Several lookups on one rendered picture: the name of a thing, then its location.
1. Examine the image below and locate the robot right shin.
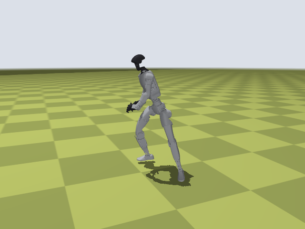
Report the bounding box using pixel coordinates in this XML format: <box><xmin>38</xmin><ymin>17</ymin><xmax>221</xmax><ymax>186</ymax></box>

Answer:
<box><xmin>135</xmin><ymin>137</ymin><xmax>150</xmax><ymax>156</ymax></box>

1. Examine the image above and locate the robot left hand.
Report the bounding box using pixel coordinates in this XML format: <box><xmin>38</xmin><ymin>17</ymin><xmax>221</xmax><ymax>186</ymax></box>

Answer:
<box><xmin>126</xmin><ymin>103</ymin><xmax>135</xmax><ymax>113</ymax></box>

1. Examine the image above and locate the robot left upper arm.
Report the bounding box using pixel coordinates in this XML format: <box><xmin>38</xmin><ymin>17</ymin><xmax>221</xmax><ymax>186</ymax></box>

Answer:
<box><xmin>145</xmin><ymin>73</ymin><xmax>153</xmax><ymax>99</ymax></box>

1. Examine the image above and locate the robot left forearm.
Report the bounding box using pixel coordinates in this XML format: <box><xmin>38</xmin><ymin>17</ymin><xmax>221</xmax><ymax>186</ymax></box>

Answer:
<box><xmin>132</xmin><ymin>93</ymin><xmax>148</xmax><ymax>111</ymax></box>

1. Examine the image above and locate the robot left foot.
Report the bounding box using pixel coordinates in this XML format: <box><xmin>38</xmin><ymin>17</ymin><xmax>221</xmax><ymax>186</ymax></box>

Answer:
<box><xmin>178</xmin><ymin>169</ymin><xmax>185</xmax><ymax>182</ymax></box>

